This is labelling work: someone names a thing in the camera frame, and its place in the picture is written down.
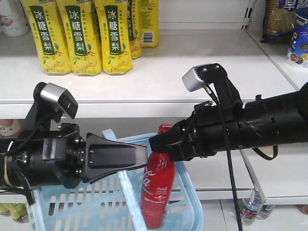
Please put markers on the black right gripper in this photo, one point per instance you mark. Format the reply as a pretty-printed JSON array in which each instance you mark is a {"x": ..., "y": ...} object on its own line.
[{"x": 206, "y": 132}]

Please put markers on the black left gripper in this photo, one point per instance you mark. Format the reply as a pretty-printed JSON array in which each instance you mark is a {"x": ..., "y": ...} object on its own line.
[{"x": 55, "y": 157}]

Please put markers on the red coca-cola aluminium bottle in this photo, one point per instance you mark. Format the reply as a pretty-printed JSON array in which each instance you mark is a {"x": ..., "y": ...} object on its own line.
[{"x": 157, "y": 183}]

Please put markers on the light blue plastic basket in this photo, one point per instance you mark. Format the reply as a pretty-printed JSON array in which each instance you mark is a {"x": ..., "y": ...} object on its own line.
[{"x": 102, "y": 207}]

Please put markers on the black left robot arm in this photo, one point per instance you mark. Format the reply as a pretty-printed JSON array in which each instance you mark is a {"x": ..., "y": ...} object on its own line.
[{"x": 13, "y": 159}]

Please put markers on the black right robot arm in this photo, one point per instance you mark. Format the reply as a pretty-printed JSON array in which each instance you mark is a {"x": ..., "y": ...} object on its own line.
[{"x": 264, "y": 122}]

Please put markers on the yellow pear drink bottle right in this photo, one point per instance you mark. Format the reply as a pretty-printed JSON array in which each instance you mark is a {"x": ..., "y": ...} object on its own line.
[{"x": 113, "y": 24}]

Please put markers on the yellow pear drink bottle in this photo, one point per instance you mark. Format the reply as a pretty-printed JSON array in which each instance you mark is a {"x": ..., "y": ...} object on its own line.
[
  {"x": 113, "y": 24},
  {"x": 80, "y": 22},
  {"x": 49, "y": 36}
]

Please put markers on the white store shelf unit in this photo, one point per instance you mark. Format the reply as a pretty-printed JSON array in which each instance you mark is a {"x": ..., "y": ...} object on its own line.
[{"x": 192, "y": 32}]

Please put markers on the yellow pear drink bottle middle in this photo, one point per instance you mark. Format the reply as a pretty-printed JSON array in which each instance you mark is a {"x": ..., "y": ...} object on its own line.
[{"x": 80, "y": 22}]

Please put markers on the yellow pear drink bottle left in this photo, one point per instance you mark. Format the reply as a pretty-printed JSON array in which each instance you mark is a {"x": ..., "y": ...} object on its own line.
[{"x": 49, "y": 36}]

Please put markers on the blue cookie cup pack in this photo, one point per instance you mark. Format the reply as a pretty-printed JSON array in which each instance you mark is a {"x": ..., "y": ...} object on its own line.
[{"x": 298, "y": 51}]

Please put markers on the white peach drink bottle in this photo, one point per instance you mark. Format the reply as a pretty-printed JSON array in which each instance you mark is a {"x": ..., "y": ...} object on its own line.
[{"x": 12, "y": 18}]

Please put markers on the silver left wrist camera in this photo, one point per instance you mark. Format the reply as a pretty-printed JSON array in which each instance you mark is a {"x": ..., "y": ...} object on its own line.
[{"x": 60, "y": 100}]

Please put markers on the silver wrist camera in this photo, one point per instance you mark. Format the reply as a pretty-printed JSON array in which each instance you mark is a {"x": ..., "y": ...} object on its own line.
[
  {"x": 192, "y": 79},
  {"x": 60, "y": 100}
]

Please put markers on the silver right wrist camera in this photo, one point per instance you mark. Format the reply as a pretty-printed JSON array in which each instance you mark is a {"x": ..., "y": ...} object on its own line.
[{"x": 192, "y": 79}]

